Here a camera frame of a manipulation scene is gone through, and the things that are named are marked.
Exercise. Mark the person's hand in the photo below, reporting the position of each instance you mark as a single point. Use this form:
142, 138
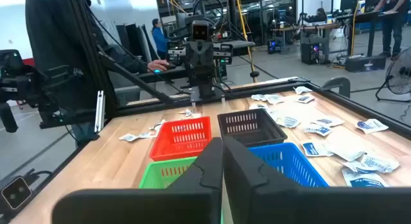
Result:
157, 65

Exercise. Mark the red plastic basket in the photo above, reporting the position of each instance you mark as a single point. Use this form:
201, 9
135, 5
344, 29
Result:
180, 137

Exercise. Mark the black floor fan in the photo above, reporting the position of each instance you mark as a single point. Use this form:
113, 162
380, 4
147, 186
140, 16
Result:
399, 73

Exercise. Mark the black table clamp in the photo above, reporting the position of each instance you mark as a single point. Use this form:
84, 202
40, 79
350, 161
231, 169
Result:
337, 82

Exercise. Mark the grey office chair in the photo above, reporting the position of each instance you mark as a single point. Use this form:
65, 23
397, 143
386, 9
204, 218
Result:
126, 94

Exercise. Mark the silver aluminium bar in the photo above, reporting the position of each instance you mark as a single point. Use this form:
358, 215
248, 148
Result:
99, 111

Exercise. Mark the black plastic basket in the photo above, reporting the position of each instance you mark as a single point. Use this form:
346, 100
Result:
250, 124

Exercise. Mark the black standing desk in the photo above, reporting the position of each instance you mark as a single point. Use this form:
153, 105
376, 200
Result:
363, 16

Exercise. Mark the blue plastic basket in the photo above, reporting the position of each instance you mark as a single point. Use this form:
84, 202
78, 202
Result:
289, 163

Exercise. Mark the white antiseptic towelette packet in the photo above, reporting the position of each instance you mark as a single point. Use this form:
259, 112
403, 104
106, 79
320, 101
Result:
274, 99
304, 99
128, 137
302, 89
146, 134
318, 130
157, 125
258, 97
316, 149
273, 115
363, 179
380, 163
288, 122
354, 167
187, 112
346, 151
258, 106
370, 125
327, 122

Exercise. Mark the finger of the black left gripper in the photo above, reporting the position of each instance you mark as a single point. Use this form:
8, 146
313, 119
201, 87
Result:
189, 54
212, 54

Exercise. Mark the dark grey desk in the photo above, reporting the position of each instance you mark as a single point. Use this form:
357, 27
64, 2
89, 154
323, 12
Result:
237, 44

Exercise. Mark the small black computer tower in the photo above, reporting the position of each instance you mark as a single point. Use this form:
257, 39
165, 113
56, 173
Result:
273, 47

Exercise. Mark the wooden workbench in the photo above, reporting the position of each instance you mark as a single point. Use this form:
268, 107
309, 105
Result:
305, 27

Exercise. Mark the green plastic basket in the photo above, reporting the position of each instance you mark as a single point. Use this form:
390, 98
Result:
157, 174

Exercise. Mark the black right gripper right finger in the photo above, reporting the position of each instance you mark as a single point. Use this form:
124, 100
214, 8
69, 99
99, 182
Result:
273, 204

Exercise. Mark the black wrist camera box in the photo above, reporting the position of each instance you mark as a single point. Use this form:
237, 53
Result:
200, 31

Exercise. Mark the person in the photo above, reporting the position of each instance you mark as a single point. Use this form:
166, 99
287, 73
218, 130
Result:
393, 22
159, 38
57, 41
319, 15

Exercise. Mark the black equipment case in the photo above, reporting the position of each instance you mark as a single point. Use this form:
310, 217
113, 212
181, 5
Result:
366, 64

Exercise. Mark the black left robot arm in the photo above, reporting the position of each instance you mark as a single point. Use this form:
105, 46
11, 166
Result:
207, 90

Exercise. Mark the red shelf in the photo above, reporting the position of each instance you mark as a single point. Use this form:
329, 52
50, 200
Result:
29, 62

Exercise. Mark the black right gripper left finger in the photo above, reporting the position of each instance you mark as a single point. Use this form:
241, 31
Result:
192, 204

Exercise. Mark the black depth camera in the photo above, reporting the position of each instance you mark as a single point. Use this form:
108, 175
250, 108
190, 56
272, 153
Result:
16, 192

